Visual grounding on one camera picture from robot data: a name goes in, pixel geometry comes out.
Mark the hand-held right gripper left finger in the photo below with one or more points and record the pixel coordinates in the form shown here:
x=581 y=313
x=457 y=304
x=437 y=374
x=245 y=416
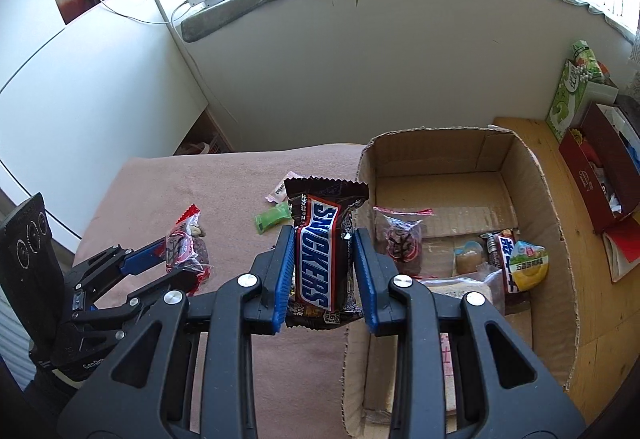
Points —
x=282 y=269

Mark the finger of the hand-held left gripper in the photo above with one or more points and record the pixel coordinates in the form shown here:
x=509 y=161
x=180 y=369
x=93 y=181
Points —
x=150 y=294
x=145 y=256

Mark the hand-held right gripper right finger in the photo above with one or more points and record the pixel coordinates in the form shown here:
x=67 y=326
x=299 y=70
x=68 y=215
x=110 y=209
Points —
x=364 y=274

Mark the red clear snack packet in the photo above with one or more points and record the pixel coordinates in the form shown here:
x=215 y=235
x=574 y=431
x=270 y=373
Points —
x=400 y=244
x=192 y=244

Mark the sliced bread packet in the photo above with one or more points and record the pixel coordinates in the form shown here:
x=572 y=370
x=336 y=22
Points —
x=465 y=286

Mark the small round pastry packet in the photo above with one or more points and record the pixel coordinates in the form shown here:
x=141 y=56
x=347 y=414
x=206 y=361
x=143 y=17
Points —
x=468 y=259

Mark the brown cardboard box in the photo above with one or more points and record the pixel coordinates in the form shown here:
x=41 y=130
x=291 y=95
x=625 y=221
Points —
x=450 y=199

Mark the white brown chocolate bar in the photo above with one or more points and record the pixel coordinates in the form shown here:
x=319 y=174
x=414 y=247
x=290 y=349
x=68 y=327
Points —
x=500 y=261

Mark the yellow green snack packet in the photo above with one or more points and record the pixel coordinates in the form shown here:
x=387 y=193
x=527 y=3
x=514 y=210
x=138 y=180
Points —
x=530 y=266

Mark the green wrapped candy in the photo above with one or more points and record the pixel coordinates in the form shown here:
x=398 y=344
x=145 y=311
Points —
x=272 y=218

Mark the small white packet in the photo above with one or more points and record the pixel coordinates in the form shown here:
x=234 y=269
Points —
x=276 y=192

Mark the white ribbed radiator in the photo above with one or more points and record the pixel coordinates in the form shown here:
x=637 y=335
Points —
x=15 y=344

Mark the dark red tissue box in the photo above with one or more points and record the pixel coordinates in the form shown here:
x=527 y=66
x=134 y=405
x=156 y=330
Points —
x=587 y=174

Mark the red white paper box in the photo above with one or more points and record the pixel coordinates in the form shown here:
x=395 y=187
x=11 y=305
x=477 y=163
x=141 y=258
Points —
x=625 y=246

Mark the green tissue box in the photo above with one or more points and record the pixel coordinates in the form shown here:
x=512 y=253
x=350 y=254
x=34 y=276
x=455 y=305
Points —
x=570 y=104

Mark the green snack bag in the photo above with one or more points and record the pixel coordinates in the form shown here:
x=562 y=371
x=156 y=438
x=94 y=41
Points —
x=587 y=61

